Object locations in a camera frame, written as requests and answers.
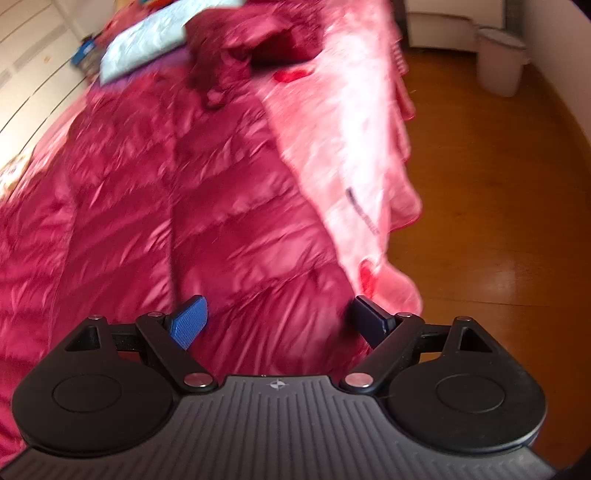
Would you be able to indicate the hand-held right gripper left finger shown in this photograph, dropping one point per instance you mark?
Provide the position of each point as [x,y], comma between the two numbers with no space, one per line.
[189,323]

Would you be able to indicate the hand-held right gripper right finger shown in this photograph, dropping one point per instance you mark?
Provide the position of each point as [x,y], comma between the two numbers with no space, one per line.
[371,321]

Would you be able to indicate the red down jacket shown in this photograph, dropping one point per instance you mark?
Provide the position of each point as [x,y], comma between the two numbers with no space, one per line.
[207,207]

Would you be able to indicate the pink printed blanket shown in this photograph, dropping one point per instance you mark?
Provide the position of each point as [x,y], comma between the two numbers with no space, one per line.
[332,138]

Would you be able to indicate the light blue pillow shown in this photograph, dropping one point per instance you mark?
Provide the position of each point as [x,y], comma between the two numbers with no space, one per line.
[143,41]

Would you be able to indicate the white waste bin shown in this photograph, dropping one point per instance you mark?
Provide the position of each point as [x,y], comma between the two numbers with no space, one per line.
[498,64]

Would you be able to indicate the blue box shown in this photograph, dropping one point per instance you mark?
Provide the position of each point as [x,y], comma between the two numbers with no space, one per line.
[85,53]

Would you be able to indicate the white wardrobe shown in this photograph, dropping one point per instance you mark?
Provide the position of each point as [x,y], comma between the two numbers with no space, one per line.
[27,69]

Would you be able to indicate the white nightstand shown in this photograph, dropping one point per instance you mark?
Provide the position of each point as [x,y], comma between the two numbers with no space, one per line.
[452,27]

